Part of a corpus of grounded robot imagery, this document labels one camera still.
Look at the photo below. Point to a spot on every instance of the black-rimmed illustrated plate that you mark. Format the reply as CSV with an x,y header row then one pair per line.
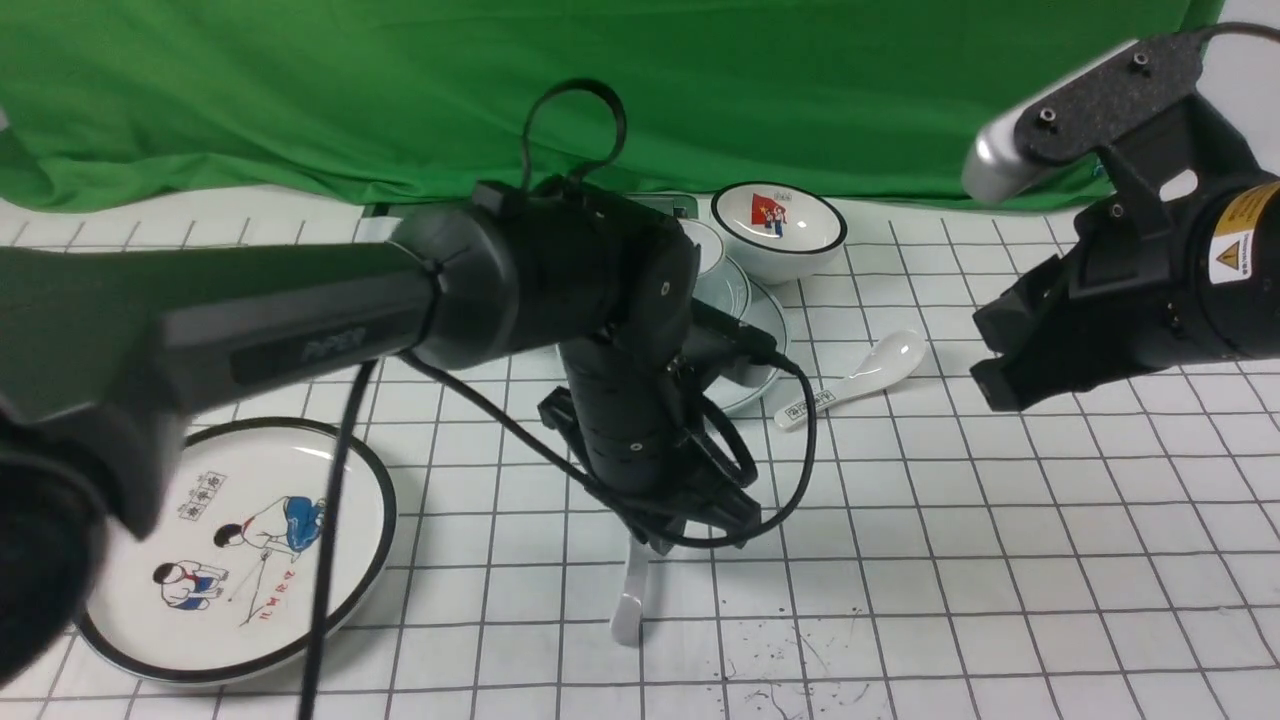
x,y
223,588

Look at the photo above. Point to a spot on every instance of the white spoon with patterned handle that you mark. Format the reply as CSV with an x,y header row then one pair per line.
x,y
890,361

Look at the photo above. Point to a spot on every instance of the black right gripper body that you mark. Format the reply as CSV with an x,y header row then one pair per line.
x,y
1112,308

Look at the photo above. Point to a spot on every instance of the pale green-rimmed bowl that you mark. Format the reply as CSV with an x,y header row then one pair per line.
x,y
725,288

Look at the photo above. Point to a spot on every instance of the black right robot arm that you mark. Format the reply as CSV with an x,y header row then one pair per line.
x,y
1191,155

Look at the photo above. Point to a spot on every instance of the pale blue cup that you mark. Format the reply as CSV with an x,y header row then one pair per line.
x,y
707,241

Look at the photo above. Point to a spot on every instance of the pale green-rimmed plate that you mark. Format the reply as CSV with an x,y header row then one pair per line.
x,y
728,353

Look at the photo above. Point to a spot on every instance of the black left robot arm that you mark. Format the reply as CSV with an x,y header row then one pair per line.
x,y
108,357

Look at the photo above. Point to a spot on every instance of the green backdrop cloth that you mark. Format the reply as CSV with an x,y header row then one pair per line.
x,y
110,102

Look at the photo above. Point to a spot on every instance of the plain white ceramic spoon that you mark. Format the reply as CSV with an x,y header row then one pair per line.
x,y
628,615

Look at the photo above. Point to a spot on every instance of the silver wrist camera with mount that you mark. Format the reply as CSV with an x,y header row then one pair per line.
x,y
1097,104

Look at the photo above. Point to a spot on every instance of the black-rimmed flag bowl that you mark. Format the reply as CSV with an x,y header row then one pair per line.
x,y
775,232

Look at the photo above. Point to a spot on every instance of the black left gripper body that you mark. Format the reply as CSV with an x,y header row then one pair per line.
x,y
654,449

